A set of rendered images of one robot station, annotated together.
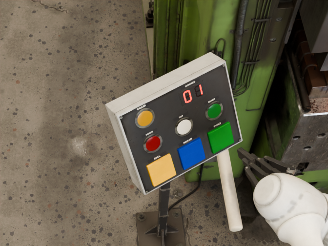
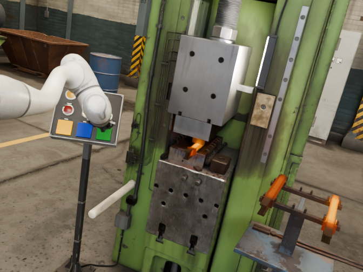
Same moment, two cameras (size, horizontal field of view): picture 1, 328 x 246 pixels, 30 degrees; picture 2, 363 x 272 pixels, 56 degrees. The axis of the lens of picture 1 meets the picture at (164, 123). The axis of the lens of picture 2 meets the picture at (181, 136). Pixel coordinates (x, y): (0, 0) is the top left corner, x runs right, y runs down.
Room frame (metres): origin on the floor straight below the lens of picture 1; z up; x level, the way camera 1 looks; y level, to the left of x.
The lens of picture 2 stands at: (-0.49, -1.25, 1.59)
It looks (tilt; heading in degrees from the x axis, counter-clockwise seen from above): 17 degrees down; 26
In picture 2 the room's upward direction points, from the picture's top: 11 degrees clockwise
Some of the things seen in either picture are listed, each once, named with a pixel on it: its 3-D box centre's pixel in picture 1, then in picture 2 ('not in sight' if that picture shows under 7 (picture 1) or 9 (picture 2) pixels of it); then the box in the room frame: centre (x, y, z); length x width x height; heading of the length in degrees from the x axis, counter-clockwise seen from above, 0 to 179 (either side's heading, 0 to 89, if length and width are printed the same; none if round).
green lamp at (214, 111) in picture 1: (214, 111); not in sight; (0.87, -0.14, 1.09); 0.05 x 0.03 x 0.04; 99
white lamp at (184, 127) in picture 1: (184, 127); not in sight; (0.82, -0.06, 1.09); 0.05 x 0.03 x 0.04; 99
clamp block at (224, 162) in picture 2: not in sight; (220, 164); (1.14, -0.72, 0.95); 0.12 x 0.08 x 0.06; 9
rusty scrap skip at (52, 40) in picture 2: not in sight; (39, 54); (5.08, 5.50, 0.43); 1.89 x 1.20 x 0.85; 92
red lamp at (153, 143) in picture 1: (153, 143); (68, 109); (0.76, 0.03, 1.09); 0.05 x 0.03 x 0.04; 99
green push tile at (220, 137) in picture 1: (219, 137); (103, 133); (0.83, -0.16, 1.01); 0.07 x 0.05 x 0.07; 124
